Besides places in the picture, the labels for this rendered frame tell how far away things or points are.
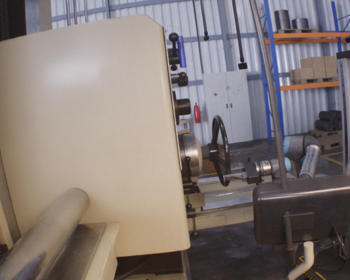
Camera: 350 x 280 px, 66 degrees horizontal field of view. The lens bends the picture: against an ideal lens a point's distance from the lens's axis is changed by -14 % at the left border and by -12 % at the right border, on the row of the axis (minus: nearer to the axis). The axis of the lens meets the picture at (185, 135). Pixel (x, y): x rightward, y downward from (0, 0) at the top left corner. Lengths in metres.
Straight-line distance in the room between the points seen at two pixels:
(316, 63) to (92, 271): 8.35
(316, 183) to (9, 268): 0.84
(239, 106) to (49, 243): 8.05
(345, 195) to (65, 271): 0.82
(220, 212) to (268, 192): 1.41
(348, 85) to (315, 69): 6.72
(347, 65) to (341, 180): 1.16
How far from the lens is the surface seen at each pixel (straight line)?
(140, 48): 1.01
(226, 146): 1.39
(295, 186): 0.95
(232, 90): 8.51
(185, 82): 1.44
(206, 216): 2.29
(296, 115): 9.86
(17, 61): 1.13
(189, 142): 1.47
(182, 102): 1.26
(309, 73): 8.62
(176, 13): 9.25
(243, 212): 2.33
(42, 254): 0.70
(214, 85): 8.42
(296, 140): 1.81
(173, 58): 1.11
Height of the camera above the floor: 1.60
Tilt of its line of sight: 8 degrees down
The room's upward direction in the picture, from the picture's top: 7 degrees counter-clockwise
